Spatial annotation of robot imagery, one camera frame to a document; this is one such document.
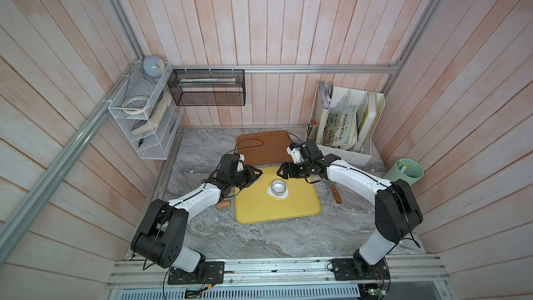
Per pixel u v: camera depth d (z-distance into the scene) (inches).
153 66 32.1
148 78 32.2
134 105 29.5
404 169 35.6
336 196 34.2
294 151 32.2
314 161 26.5
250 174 30.5
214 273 28.7
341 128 38.3
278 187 37.5
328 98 35.6
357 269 26.5
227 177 27.3
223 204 34.8
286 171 31.1
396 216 17.9
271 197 36.5
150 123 29.3
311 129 37.9
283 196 36.5
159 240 17.0
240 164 28.2
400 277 28.8
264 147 44.5
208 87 40.9
